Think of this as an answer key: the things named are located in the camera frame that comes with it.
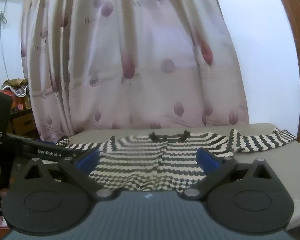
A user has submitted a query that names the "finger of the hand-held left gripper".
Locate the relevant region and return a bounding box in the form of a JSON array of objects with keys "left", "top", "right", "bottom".
[{"left": 9, "top": 133, "right": 77, "bottom": 160}]

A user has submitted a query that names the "wooden cabinet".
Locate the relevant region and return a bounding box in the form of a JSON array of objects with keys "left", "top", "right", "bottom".
[{"left": 9, "top": 96, "right": 39, "bottom": 141}]

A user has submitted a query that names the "thin wall cable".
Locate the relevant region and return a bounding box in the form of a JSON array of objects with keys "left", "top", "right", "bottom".
[{"left": 0, "top": 0, "right": 10, "bottom": 81}]

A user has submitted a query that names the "black white striped knit sweater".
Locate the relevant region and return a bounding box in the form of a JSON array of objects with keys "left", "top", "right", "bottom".
[{"left": 55, "top": 129, "right": 297, "bottom": 197}]

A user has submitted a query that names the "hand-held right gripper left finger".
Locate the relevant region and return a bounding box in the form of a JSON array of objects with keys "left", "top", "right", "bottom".
[{"left": 17, "top": 150, "right": 120, "bottom": 202}]

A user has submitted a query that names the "pile of patterned cloth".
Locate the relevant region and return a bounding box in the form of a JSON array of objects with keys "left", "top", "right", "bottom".
[{"left": 1, "top": 78, "right": 30, "bottom": 98}]

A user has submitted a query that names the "person's left hand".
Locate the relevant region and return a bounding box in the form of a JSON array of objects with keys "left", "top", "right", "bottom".
[{"left": 0, "top": 176, "right": 17, "bottom": 198}]

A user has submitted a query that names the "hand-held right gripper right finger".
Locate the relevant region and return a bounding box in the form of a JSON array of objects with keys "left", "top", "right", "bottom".
[{"left": 181, "top": 148, "right": 281, "bottom": 202}]

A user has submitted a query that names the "pink leaf print curtain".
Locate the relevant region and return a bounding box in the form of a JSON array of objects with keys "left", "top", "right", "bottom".
[{"left": 20, "top": 0, "right": 249, "bottom": 143}]

